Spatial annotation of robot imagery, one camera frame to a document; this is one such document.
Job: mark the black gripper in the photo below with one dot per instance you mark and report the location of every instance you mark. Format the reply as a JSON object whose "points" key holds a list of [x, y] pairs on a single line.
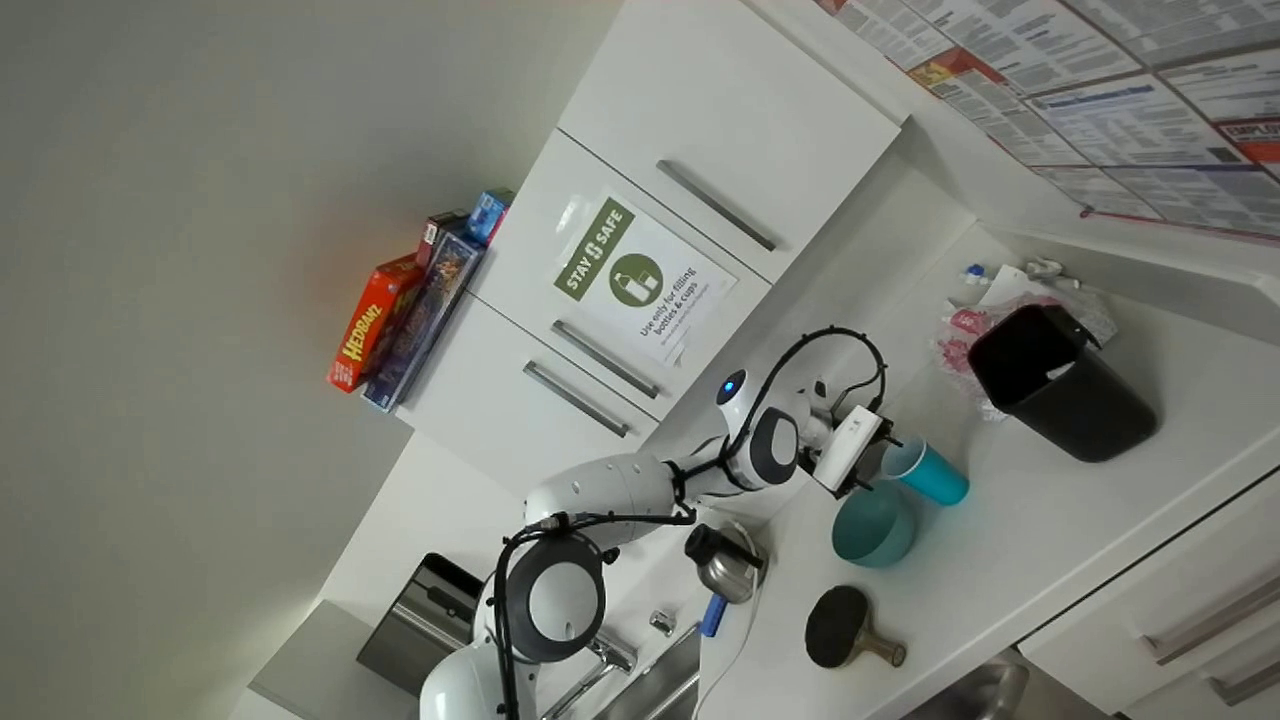
{"points": [[889, 462]]}

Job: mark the teal plastic cup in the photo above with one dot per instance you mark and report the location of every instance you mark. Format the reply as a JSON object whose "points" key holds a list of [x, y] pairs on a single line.
{"points": [[935, 477]]}

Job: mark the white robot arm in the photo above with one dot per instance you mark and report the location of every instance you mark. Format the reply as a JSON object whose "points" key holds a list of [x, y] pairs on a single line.
{"points": [[612, 486]]}

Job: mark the teal bowl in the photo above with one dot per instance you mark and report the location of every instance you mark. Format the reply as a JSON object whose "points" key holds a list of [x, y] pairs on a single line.
{"points": [[877, 524]]}

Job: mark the black table tennis paddle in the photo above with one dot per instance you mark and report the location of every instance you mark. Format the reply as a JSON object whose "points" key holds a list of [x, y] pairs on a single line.
{"points": [[841, 624]]}

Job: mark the large steel carafe black lid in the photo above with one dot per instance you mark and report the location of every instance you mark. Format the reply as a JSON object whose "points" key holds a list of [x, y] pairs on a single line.
{"points": [[729, 567]]}

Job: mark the black plastic bin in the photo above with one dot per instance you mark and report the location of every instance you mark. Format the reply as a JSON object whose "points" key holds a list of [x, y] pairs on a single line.
{"points": [[1082, 392]]}

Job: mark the small chrome sink fitting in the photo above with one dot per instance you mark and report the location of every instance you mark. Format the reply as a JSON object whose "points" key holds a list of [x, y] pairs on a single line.
{"points": [[667, 623]]}

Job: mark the green stay safe sign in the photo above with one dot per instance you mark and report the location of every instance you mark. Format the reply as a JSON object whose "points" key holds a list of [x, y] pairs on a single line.
{"points": [[642, 287]]}

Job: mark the chrome sink faucet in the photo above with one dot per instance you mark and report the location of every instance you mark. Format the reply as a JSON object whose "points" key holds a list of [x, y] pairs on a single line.
{"points": [[626, 685]]}

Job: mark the small blue box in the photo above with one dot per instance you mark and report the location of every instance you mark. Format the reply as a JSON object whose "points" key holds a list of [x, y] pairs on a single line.
{"points": [[491, 216]]}

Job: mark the long blue cardboard box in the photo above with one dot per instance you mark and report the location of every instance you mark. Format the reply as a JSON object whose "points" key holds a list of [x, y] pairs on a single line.
{"points": [[427, 315]]}

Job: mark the steel paper towel dispenser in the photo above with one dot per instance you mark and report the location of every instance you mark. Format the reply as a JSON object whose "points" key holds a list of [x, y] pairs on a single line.
{"points": [[423, 623]]}

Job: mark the orange cardboard box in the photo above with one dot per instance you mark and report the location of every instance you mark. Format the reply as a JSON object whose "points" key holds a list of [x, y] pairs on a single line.
{"points": [[375, 324]]}

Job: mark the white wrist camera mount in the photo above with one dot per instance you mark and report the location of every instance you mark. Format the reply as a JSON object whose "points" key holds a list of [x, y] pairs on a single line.
{"points": [[848, 444]]}

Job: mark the white wall cabinet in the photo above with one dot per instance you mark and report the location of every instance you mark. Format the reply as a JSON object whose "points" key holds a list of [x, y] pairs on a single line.
{"points": [[745, 92]]}

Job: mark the large multi-panel wall poster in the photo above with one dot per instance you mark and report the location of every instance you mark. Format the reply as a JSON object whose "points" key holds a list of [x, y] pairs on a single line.
{"points": [[1132, 92]]}

